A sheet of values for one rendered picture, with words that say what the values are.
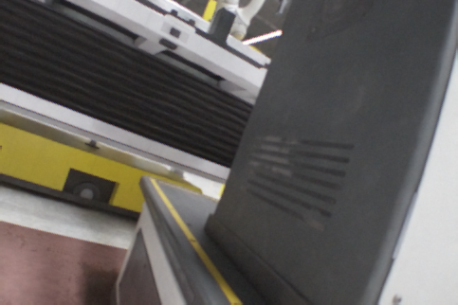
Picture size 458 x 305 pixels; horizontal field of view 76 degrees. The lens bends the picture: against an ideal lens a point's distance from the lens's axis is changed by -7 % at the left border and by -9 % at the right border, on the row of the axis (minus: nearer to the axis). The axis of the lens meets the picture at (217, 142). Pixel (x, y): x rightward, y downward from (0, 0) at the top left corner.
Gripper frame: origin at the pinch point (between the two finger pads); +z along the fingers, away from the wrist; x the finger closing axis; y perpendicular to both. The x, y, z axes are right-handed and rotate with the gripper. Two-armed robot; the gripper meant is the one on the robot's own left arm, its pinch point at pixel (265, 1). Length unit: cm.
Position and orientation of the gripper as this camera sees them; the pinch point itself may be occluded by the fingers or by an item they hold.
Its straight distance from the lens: 127.0
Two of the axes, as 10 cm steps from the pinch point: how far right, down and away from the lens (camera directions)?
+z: -3.5, 9.4, -0.5
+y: -3.1, -0.6, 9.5
